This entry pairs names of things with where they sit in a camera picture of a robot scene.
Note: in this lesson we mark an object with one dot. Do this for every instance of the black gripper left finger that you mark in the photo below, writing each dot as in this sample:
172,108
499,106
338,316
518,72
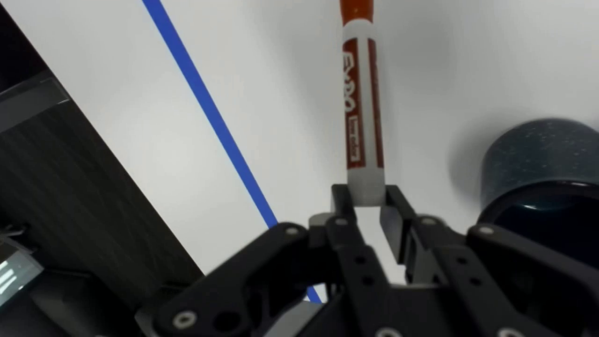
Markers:
280,274

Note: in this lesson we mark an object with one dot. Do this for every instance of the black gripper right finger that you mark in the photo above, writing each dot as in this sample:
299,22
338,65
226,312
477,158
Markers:
486,282

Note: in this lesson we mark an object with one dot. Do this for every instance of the red Expo marker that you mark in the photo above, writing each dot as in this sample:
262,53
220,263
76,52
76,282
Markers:
361,95

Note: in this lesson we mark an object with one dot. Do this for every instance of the dark teal ceramic mug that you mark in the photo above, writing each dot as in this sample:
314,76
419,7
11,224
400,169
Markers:
542,156

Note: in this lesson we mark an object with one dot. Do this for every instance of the blue tape strip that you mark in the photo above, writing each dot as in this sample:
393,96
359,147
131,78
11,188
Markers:
205,106

